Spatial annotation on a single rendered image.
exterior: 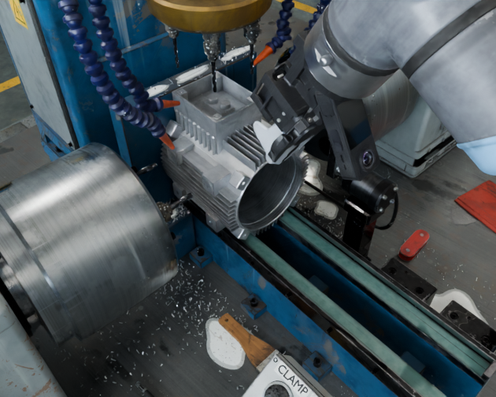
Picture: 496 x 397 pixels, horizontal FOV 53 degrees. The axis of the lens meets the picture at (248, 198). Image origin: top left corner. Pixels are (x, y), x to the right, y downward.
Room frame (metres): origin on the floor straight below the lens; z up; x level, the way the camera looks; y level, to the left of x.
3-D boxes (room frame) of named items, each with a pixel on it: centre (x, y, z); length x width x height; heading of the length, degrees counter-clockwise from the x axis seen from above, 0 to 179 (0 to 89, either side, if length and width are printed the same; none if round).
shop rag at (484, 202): (0.76, -0.56, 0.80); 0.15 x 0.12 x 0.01; 32
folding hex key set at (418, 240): (0.66, -0.34, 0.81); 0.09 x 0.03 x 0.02; 136
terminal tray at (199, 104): (0.71, 0.05, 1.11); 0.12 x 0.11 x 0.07; 41
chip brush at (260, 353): (0.42, -0.02, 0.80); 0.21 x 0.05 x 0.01; 43
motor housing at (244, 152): (0.68, 0.02, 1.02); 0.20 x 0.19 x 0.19; 41
